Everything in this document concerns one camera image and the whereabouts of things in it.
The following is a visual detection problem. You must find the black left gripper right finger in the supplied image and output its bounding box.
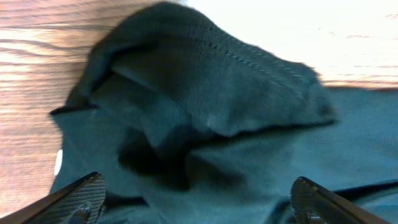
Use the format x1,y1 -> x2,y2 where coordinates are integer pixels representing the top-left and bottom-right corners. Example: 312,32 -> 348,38
290,177 -> 389,224

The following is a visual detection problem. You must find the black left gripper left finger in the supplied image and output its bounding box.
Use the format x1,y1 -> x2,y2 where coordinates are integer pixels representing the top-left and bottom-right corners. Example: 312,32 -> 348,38
1,172 -> 106,224

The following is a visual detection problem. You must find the black t-shirt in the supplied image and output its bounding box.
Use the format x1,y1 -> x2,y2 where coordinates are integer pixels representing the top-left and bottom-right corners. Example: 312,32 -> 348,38
51,2 -> 397,223

